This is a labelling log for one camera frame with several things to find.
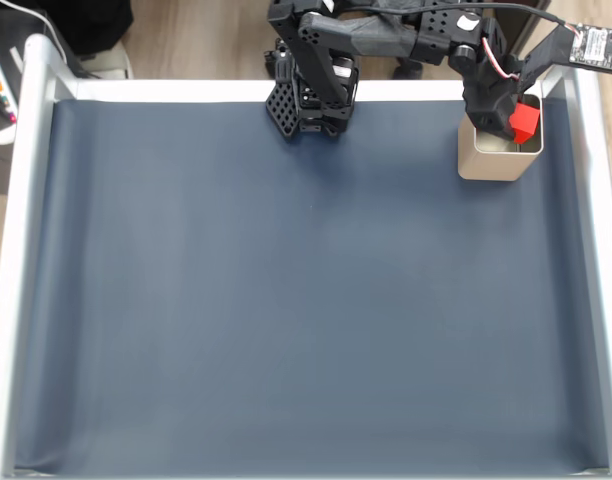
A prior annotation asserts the red white servo cable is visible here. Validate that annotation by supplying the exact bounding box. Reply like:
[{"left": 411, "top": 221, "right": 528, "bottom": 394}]
[{"left": 479, "top": 33, "right": 526, "bottom": 82}]

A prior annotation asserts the blue table mat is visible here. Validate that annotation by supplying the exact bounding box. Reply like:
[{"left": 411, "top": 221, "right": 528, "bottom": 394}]
[{"left": 13, "top": 97, "right": 612, "bottom": 476}]

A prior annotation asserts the silver white table frame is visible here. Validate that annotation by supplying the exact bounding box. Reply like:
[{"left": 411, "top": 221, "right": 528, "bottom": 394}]
[{"left": 0, "top": 32, "right": 612, "bottom": 480}]

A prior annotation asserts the black object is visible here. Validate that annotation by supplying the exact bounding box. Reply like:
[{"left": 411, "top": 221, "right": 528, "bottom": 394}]
[{"left": 50, "top": 0, "right": 135, "bottom": 57}]

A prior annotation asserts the gripper camera board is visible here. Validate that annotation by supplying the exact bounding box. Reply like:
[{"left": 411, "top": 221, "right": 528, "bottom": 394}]
[{"left": 567, "top": 21, "right": 612, "bottom": 77}]

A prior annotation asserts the white bin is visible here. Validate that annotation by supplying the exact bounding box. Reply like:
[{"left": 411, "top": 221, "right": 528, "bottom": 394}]
[{"left": 78, "top": 42, "right": 134, "bottom": 80}]

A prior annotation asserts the black office chair base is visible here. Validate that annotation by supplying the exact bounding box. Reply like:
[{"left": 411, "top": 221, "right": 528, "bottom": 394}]
[{"left": 391, "top": 53, "right": 428, "bottom": 81}]

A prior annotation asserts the square metal container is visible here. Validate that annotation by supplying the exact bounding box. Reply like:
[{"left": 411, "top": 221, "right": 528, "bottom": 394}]
[{"left": 457, "top": 91, "right": 545, "bottom": 182}]

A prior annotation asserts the black camera cable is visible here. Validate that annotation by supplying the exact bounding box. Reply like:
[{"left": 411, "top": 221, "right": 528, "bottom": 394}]
[{"left": 330, "top": 1, "right": 585, "bottom": 32}]

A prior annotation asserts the red cube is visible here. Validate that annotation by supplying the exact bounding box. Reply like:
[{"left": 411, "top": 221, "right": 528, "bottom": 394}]
[{"left": 508, "top": 102, "right": 542, "bottom": 145}]

